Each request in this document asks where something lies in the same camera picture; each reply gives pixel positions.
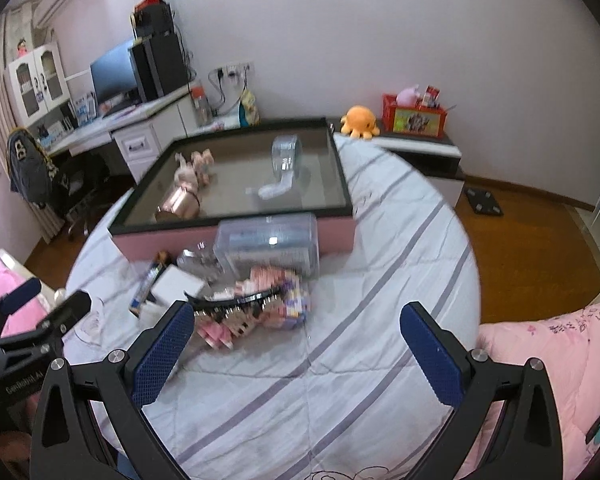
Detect pink block cat figure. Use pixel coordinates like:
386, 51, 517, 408
195, 309, 258, 350

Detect white square box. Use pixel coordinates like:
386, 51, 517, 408
150, 266, 207, 307

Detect blue gold long box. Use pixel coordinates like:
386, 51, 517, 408
129, 260, 168, 318

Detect clear glass bottle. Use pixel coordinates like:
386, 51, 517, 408
176, 242, 223, 283

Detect black hair clip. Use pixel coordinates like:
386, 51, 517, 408
187, 285, 284, 321

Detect pastel block toy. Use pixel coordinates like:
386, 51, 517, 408
234, 266, 311, 330

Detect rose gold metal canister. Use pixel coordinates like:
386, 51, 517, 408
155, 184, 200, 222

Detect clear plastic card box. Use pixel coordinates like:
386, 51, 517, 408
213, 212, 320, 278

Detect pink piglet figurine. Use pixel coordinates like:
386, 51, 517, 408
174, 150, 214, 193

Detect white plastic holder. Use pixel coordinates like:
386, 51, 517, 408
245, 174, 296, 200

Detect small clear acrylic box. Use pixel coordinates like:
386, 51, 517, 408
271, 134, 302, 185

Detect white round figurine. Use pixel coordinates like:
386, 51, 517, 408
138, 301, 166, 330

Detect striped white table cloth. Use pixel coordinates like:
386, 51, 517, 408
61, 134, 484, 480

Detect dark jacket on chair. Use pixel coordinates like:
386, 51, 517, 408
6, 127, 69, 209

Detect black office chair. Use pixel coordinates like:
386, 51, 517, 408
50, 152, 126, 240

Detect pink bed quilt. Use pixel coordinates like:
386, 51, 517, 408
477, 302, 600, 479

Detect black floor scale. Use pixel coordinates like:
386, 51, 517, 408
464, 188, 504, 217

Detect white desk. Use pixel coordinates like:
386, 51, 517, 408
44, 84, 202, 183

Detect black white low cabinet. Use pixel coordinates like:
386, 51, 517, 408
368, 129, 465, 208

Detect white glass door cabinet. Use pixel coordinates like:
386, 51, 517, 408
4, 42, 70, 127

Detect pink black storage box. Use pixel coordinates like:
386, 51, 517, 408
108, 118, 356, 261

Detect black computer monitor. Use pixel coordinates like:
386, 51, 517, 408
90, 39, 140, 104

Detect red toy crate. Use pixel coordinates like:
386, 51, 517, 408
381, 94, 446, 138

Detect orange lid bottle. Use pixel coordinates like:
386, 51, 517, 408
190, 84, 213, 127

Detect snack bag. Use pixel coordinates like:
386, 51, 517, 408
239, 88, 260, 128

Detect orange octopus plush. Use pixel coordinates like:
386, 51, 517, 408
340, 105, 379, 140

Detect black computer tower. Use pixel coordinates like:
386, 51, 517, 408
129, 34, 188, 102

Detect pink plush toy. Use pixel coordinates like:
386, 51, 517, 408
396, 84, 420, 107

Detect black speaker box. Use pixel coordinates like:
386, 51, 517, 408
131, 3, 174, 39

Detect wall power outlet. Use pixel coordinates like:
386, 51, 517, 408
216, 62, 254, 78

